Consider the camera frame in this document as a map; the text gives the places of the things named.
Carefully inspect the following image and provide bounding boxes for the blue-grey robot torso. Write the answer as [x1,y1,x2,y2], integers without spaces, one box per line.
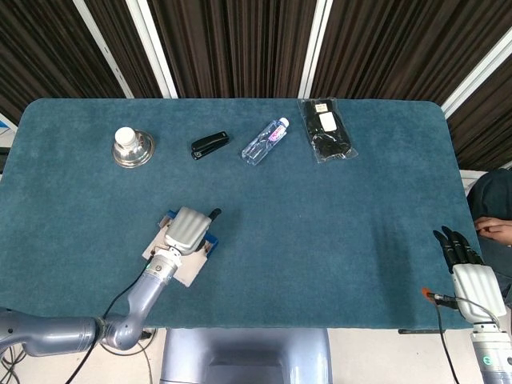
[158,327,334,384]

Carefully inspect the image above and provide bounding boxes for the black floor cables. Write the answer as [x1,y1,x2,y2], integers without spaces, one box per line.
[0,343,27,384]

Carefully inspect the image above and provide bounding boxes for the grey hand cable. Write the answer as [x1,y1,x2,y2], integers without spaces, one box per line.
[454,296,502,323]

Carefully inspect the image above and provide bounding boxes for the black stapler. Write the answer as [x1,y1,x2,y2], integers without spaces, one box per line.
[190,130,231,162]

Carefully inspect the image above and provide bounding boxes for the blue white sign board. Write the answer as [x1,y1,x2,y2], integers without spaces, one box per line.
[0,114,19,139]

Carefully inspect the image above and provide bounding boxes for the teal table mat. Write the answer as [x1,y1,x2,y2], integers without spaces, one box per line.
[0,98,481,330]

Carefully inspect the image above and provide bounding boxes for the small white capped bottle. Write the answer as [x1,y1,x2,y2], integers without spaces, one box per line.
[114,126,137,150]

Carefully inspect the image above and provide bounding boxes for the blue printed glasses case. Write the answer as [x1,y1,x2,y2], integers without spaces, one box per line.
[142,209,220,288]

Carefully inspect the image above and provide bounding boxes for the stainless steel bowl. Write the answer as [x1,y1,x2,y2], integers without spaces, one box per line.
[111,130,155,169]

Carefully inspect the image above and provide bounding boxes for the black cable with orange connector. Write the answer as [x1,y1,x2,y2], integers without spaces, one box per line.
[422,287,461,384]

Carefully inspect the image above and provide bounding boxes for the person bare hand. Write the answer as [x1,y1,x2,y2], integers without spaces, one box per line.
[474,217,512,242]

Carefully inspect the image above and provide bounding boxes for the person in dark clothes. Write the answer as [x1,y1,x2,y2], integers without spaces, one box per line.
[466,168,512,307]

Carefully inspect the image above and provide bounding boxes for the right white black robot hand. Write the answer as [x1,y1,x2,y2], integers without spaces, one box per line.
[433,226,507,324]

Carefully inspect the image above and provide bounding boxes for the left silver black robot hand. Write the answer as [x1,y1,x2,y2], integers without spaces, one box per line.
[163,206,222,255]

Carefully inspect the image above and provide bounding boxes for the black socks in plastic bag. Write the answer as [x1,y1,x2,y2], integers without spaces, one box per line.
[298,98,358,164]

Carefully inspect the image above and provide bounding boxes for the white frame post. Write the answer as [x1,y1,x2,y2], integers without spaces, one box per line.
[126,0,179,99]
[298,0,334,99]
[73,0,135,99]
[441,27,512,119]

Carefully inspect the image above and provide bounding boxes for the clear plastic water bottle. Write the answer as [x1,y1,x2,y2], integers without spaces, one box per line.
[241,116,290,166]

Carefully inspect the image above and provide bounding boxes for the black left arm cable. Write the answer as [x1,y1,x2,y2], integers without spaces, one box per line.
[66,267,150,384]

